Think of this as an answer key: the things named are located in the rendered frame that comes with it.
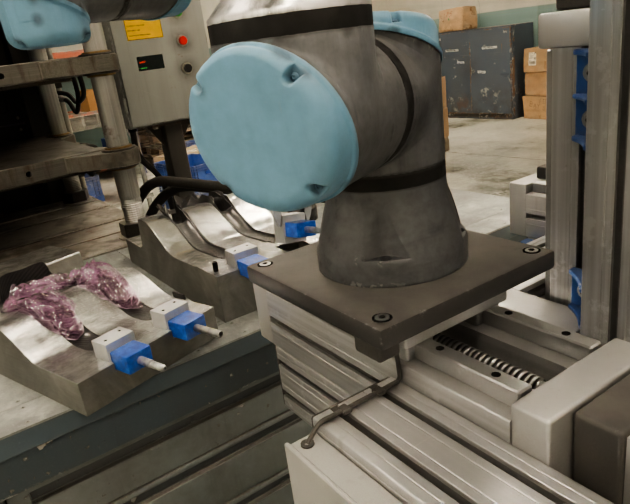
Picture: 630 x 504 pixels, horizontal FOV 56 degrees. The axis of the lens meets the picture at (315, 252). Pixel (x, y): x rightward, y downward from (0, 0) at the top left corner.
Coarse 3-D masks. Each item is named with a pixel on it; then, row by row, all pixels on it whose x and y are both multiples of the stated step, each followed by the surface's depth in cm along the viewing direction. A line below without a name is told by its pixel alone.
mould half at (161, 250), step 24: (192, 216) 131; (216, 216) 132; (264, 216) 135; (144, 240) 132; (168, 240) 124; (216, 240) 125; (240, 240) 124; (312, 240) 116; (144, 264) 137; (168, 264) 123; (192, 264) 112; (192, 288) 116; (216, 288) 105; (240, 288) 107; (216, 312) 109; (240, 312) 108
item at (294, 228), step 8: (288, 216) 111; (296, 216) 112; (304, 216) 114; (288, 224) 110; (296, 224) 108; (304, 224) 109; (312, 224) 110; (280, 232) 112; (288, 232) 111; (296, 232) 108; (304, 232) 109; (312, 232) 107; (280, 240) 113; (288, 240) 112; (296, 240) 113; (304, 240) 114
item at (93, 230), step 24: (0, 216) 216; (24, 216) 215; (48, 216) 210; (72, 216) 206; (96, 216) 202; (120, 216) 197; (0, 240) 187; (24, 240) 184; (48, 240) 180; (72, 240) 177; (96, 240) 174; (120, 240) 171
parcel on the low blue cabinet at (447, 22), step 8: (456, 8) 761; (464, 8) 755; (472, 8) 765; (440, 16) 783; (448, 16) 772; (456, 16) 763; (464, 16) 759; (472, 16) 767; (440, 24) 787; (448, 24) 776; (456, 24) 767; (464, 24) 762; (472, 24) 770; (440, 32) 792
